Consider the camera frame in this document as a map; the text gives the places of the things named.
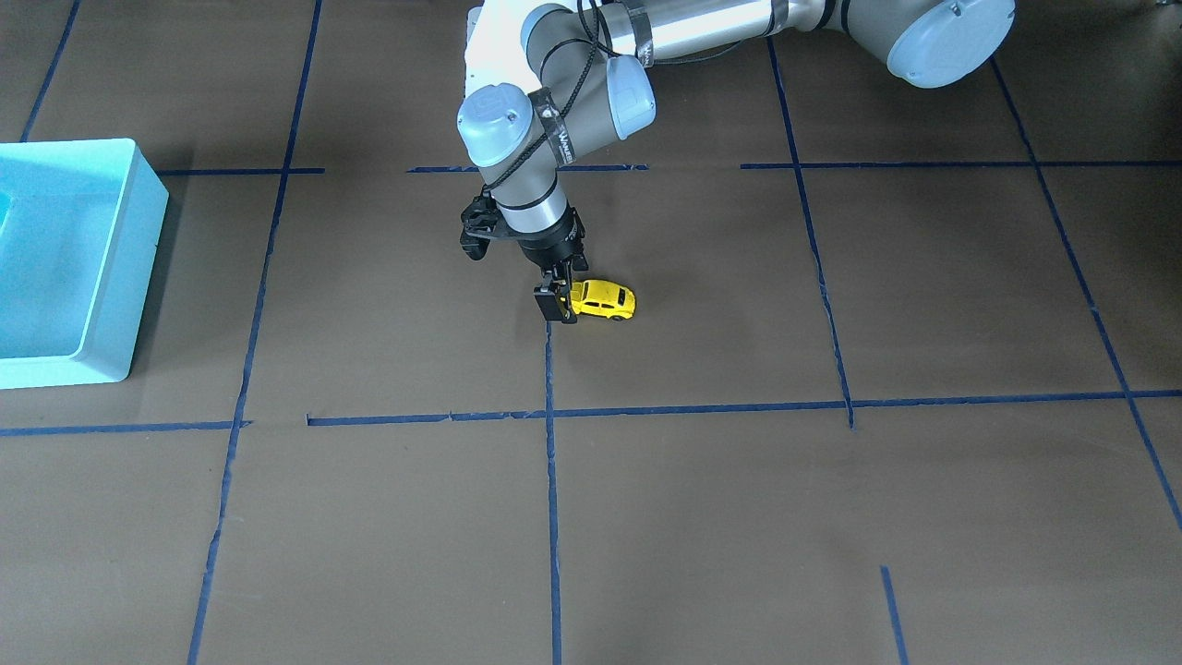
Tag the teal plastic storage bin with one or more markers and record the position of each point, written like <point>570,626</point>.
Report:
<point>82,221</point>

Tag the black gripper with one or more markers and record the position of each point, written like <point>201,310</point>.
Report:
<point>550,251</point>

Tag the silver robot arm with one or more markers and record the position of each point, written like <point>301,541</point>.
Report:
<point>548,82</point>

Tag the yellow beetle toy car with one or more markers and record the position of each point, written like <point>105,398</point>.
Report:
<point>603,299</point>

